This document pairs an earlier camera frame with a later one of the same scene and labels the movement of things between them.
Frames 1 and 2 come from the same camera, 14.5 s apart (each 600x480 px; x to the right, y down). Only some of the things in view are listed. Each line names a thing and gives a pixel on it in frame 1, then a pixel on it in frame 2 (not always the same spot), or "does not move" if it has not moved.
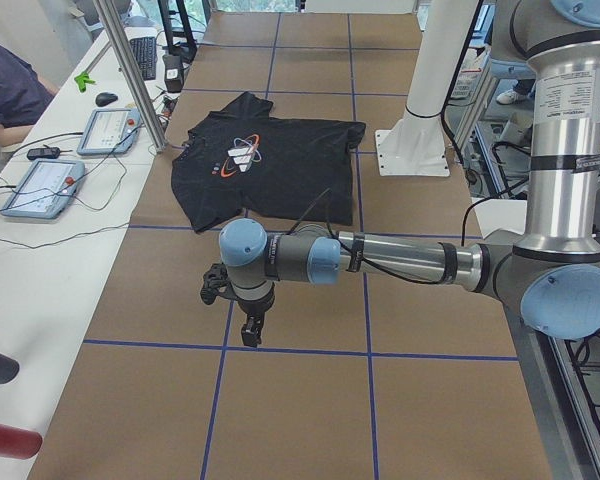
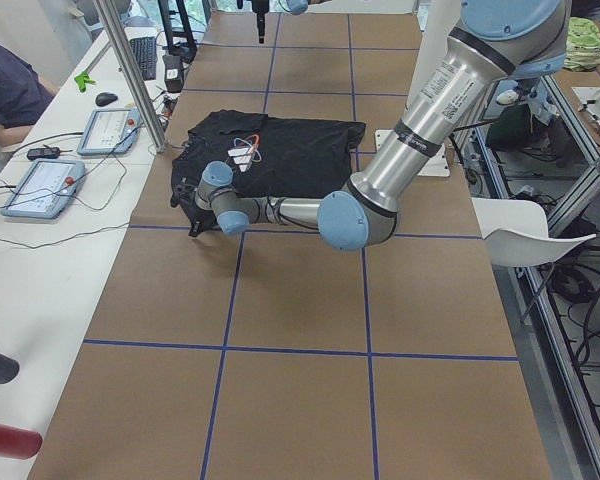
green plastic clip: [82, 79] does not move
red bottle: [6, 440] does not move
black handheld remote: [43, 153] does not move
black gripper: [216, 283] → [184, 193]
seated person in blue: [12, 94] does not move
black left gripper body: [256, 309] → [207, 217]
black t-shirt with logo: [249, 165] does not move
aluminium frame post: [129, 66] does not move
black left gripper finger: [251, 331] → [195, 223]
